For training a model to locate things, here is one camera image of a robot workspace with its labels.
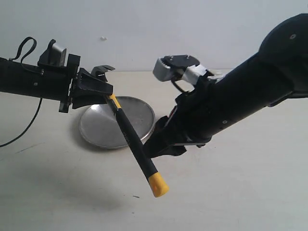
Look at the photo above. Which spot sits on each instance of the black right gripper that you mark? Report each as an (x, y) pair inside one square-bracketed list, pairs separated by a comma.
[(189, 123)]

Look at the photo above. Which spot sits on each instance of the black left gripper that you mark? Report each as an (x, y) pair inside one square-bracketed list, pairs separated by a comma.
[(89, 89)]

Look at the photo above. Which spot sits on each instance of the black yellow claw hammer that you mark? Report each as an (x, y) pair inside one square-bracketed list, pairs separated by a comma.
[(154, 178)]

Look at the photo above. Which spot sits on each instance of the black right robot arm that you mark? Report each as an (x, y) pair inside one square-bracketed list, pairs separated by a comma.
[(278, 71)]

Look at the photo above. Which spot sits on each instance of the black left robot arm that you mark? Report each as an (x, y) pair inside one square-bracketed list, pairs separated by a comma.
[(47, 82)]

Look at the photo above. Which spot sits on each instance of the round metal plate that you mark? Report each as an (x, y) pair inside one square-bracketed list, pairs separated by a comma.
[(98, 125)]

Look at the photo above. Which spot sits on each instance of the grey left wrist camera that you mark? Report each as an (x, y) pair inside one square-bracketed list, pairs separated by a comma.
[(54, 55)]

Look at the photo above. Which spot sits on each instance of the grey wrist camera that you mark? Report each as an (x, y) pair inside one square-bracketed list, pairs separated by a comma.
[(54, 55), (182, 67)]

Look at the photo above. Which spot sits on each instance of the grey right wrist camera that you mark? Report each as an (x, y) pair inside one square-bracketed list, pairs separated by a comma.
[(182, 67)]

